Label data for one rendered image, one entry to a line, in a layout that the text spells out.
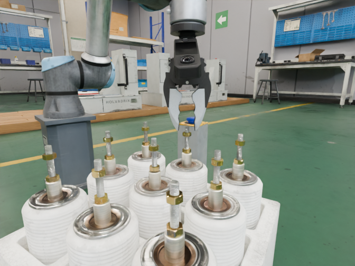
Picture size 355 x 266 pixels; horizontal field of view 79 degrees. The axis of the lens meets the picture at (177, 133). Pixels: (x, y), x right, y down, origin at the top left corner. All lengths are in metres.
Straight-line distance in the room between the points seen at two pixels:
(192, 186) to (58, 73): 0.67
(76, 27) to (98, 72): 6.04
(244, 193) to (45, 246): 0.33
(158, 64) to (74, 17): 4.29
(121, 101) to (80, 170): 1.78
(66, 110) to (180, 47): 0.60
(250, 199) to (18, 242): 0.41
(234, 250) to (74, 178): 0.75
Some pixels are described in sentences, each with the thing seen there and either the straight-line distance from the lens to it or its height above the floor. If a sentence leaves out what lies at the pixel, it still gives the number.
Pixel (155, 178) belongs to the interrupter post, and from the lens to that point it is 0.39.
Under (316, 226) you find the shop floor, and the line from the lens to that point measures 0.85.
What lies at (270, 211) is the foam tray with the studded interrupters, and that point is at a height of 0.18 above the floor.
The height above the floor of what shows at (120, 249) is 0.23.
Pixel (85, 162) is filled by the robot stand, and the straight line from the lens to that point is 0.98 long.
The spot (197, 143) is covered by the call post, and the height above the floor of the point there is 0.26.
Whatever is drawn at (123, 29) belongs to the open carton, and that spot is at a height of 1.63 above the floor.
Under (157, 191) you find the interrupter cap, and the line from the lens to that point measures 0.39.
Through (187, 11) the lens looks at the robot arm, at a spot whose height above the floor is 0.56.
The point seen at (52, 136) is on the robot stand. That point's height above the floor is 0.24.
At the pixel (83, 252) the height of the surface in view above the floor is 0.24.
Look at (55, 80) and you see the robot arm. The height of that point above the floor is 0.44.
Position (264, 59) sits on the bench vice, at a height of 0.84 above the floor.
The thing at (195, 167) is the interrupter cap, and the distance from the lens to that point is 0.49.
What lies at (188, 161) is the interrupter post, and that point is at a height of 0.26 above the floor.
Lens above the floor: 0.44
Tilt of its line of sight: 14 degrees down
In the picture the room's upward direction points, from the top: straight up
